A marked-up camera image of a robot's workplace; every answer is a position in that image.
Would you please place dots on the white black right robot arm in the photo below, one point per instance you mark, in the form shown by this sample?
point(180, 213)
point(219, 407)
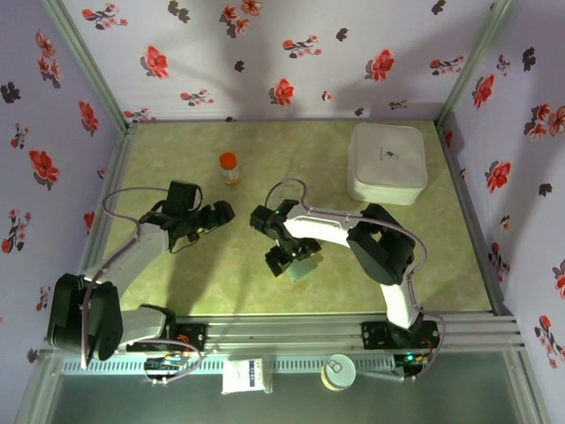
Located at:
point(326, 227)

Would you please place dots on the orange pill bottle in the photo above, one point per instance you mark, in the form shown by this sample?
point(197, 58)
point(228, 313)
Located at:
point(229, 170)

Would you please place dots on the white zip storage case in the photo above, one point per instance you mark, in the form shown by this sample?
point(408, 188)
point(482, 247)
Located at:
point(386, 163)

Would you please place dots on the white paper packet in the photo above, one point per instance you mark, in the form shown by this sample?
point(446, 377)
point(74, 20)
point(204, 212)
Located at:
point(240, 377)

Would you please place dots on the tin can with pull tab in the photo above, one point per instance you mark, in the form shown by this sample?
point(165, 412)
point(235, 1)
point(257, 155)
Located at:
point(337, 373)

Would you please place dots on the black electronics board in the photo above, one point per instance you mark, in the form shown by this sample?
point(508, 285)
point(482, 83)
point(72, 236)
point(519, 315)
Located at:
point(410, 360)
point(164, 364)

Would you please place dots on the aluminium frame rail wide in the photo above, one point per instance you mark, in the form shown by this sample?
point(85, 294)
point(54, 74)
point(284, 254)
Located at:
point(282, 333)

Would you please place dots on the aluminium side rail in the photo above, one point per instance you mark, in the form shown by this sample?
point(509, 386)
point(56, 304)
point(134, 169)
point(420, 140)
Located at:
point(471, 221)
point(115, 176)

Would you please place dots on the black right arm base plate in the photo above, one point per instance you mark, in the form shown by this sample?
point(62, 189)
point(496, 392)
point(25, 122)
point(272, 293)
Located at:
point(375, 335)

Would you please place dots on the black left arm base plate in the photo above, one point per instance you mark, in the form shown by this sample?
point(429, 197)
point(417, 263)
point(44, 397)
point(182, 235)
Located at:
point(194, 333)

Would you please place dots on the aluminium frame post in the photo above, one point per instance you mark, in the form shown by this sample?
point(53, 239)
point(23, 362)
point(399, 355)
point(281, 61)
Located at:
point(471, 66)
point(91, 66)

